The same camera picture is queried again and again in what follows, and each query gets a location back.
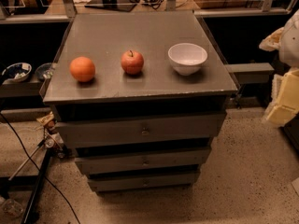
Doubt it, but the grey bottom drawer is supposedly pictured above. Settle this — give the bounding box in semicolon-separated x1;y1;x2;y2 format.
88;170;200;192

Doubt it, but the black tripod stand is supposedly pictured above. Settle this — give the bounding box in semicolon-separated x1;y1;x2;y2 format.
0;147;54;224

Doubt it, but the black monitor base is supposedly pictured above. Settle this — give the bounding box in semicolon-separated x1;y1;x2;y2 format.
84;0;137;12

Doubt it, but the grey top drawer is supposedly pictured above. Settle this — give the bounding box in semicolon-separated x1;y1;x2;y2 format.
56;112;226;148

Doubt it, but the dark small bowl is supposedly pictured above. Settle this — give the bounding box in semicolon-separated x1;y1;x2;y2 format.
35;63;53;81

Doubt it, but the grey middle drawer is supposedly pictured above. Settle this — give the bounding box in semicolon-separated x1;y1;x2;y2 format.
75;147;211;175

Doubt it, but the snack wrapper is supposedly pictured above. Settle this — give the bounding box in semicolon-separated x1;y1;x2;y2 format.
36;112;55;129

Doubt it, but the grey side shelf block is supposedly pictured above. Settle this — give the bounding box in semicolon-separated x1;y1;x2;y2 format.
225;63;274;85

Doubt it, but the white bowl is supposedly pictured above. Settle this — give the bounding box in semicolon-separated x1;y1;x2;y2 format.
168;43;207;76

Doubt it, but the blue patterned bowl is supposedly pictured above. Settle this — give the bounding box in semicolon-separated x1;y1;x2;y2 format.
0;63;32;84

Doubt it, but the orange fruit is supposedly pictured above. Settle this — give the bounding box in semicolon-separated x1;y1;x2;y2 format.
69;56;95;82

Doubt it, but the grey drawer cabinet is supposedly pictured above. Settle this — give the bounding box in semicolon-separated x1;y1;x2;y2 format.
44;11;236;180

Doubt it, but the black floor cable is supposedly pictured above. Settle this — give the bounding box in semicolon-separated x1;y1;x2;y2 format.
0;111;81;224

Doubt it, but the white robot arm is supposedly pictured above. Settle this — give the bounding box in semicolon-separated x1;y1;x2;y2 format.
259;10;299;127

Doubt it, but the red apple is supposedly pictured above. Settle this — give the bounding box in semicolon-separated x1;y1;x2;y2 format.
121;50;144;75

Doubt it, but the grey drawer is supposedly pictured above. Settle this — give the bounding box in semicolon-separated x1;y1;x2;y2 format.
75;147;211;175
56;112;226;148
88;170;200;192

